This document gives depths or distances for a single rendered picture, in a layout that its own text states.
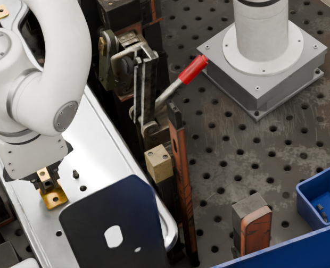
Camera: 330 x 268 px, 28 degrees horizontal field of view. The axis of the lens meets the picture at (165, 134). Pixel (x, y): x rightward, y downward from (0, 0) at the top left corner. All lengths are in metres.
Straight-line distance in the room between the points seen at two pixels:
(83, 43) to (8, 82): 0.11
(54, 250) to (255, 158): 0.59
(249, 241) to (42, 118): 0.32
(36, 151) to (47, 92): 0.20
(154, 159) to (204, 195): 0.40
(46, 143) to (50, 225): 0.16
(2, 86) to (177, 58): 0.88
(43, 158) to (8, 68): 0.22
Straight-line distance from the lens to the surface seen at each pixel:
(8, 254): 1.14
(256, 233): 0.90
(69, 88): 0.86
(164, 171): 1.10
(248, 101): 1.56
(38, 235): 1.12
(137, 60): 1.02
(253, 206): 0.87
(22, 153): 1.03
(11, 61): 0.88
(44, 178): 1.17
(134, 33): 1.26
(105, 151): 1.18
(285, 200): 1.46
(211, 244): 1.41
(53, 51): 0.85
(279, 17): 1.48
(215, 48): 1.62
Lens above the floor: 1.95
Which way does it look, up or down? 53 degrees down
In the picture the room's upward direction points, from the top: 8 degrees counter-clockwise
